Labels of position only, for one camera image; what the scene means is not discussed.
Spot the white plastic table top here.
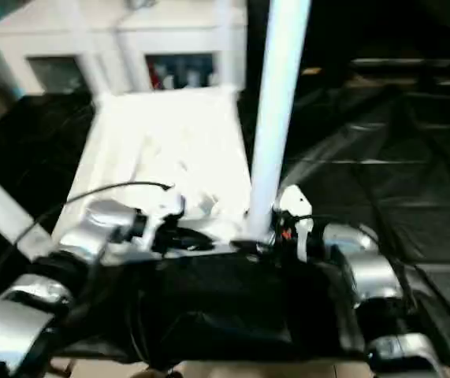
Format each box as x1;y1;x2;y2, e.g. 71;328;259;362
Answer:
53;87;273;263

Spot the black mat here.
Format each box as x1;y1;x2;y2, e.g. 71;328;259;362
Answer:
0;84;450;365

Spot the white glass-door cabinet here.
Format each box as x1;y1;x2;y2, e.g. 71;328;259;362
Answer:
0;0;249;95

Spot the dark low bench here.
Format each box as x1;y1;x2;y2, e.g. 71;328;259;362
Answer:
350;57;450;87

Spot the black speaker with gold label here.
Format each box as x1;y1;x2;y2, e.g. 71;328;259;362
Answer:
244;0;450;91

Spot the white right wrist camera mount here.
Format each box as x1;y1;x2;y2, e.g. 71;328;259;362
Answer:
277;184;314;263

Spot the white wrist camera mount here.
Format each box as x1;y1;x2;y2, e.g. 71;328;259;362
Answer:
141;188;188;251
277;184;314;263

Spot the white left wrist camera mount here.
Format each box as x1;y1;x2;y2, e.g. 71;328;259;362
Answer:
141;188;188;251

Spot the black folding table frame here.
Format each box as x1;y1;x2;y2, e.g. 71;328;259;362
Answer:
50;360;76;377

